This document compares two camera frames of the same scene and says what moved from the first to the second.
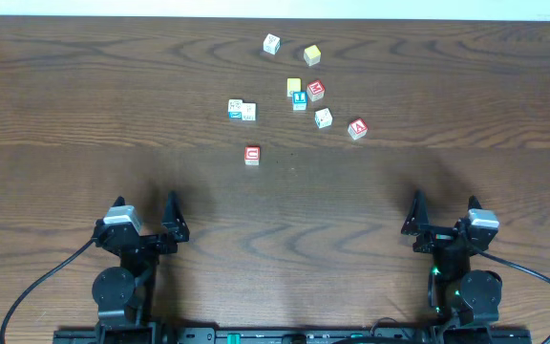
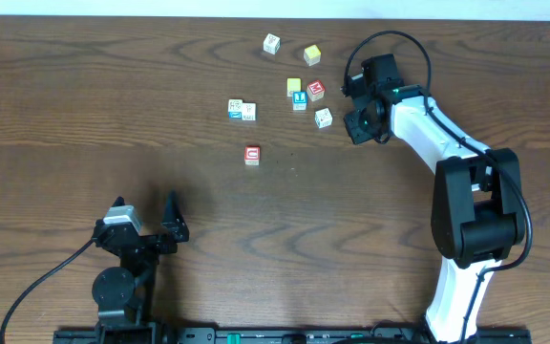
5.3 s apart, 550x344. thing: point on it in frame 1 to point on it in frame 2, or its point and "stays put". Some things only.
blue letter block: [299, 100] stays put
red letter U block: [252, 155] stays put
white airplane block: [324, 118] stays put
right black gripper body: [434, 243] to [362, 127]
